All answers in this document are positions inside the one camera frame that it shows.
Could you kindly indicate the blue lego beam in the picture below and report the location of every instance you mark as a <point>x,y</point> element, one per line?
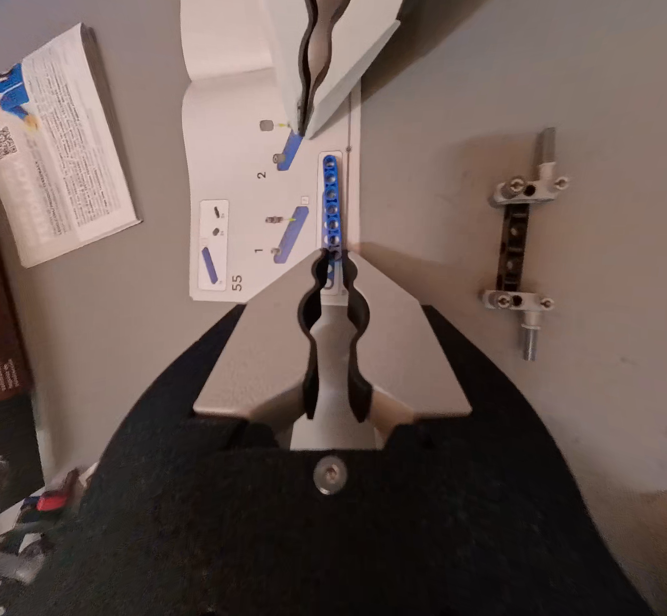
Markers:
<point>331,199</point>

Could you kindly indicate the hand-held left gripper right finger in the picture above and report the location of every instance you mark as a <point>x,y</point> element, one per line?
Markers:
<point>411,360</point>

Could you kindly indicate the pile of loose lego pieces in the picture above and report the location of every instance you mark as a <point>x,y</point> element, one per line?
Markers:
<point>52,498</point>

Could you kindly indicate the small white printed booklet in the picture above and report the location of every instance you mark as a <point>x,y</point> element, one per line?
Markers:
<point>67,157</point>

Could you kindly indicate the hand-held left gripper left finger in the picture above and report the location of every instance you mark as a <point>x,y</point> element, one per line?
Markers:
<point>250,360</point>

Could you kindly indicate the grey black lego axle assembly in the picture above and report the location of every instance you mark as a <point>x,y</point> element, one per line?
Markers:
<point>515,240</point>

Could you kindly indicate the lego instruction manual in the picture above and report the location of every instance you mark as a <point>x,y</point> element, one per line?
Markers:
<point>234,157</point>

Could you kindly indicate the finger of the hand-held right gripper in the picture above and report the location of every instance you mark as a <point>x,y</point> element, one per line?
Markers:
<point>365,27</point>
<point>279,11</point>

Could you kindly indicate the lego set box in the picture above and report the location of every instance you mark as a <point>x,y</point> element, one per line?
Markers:
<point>15,418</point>

